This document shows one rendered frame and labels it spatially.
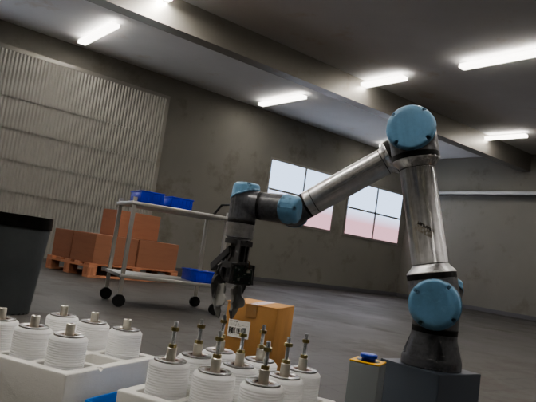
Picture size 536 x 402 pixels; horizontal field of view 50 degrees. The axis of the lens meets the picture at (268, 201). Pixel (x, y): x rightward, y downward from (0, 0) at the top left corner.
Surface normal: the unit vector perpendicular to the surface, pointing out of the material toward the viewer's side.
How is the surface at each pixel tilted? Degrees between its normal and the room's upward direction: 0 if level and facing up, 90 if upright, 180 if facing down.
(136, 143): 90
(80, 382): 90
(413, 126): 83
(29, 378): 90
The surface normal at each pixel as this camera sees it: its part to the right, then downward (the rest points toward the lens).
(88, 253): -0.58, -0.16
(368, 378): -0.40, -0.14
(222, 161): 0.62, 0.02
